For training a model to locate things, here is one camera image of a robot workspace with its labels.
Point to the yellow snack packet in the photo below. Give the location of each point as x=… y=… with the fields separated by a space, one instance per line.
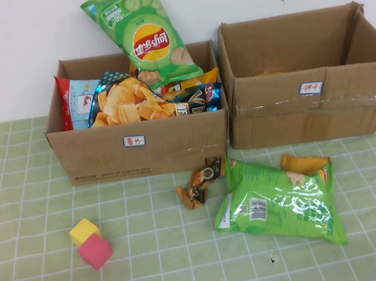
x=304 y=164
x=267 y=73

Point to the green cucumber Lay's chip bag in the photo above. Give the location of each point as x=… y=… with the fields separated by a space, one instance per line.
x=147 y=42

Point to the light green Lay's chip bag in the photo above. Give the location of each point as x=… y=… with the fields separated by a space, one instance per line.
x=277 y=205

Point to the brown and black snack packet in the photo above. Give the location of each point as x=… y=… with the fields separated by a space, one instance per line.
x=207 y=174
x=194 y=198

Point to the black and blue snack bag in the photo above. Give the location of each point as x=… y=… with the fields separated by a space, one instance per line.
x=198 y=100

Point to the white handwritten label sticker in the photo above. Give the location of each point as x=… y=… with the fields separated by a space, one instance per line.
x=311 y=88
x=134 y=141

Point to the yellow chip bag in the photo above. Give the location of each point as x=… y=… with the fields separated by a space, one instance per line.
x=202 y=78

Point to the blue bag with ridged chips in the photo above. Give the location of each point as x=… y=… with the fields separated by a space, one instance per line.
x=123 y=103

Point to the cardboard box printed F2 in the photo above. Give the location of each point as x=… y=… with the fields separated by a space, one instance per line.
x=111 y=159

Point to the cardboard box with tape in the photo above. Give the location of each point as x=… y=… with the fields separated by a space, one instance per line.
x=277 y=120

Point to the green checked tablecloth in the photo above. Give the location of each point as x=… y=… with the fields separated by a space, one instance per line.
x=151 y=247

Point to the red and white shrimp bag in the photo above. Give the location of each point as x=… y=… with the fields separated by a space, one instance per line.
x=72 y=104

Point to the yellow foam cube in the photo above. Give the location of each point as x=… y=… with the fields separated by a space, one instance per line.
x=82 y=231

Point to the pink foam cube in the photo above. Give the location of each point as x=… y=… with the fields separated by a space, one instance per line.
x=96 y=252

